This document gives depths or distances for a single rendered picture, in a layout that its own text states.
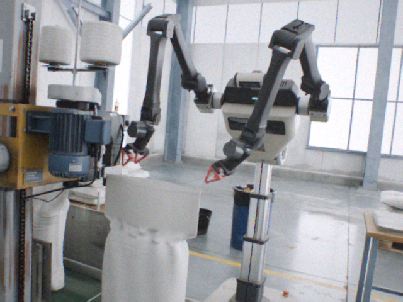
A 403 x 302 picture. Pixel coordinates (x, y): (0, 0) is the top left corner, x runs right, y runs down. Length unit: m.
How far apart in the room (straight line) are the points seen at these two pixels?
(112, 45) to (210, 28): 9.16
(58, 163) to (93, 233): 0.99
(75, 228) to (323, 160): 7.75
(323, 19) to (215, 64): 3.18
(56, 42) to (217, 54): 8.79
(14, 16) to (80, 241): 1.40
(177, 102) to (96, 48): 8.92
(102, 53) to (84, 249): 1.32
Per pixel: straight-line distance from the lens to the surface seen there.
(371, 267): 2.40
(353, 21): 9.72
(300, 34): 1.21
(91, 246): 2.25
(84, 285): 2.07
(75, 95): 1.26
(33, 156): 1.42
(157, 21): 1.48
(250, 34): 10.04
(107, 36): 1.41
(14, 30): 1.43
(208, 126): 10.07
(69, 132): 1.28
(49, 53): 1.59
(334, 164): 9.32
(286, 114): 1.67
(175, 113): 10.26
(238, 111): 1.73
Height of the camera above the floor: 1.33
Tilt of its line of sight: 5 degrees down
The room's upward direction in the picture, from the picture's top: 5 degrees clockwise
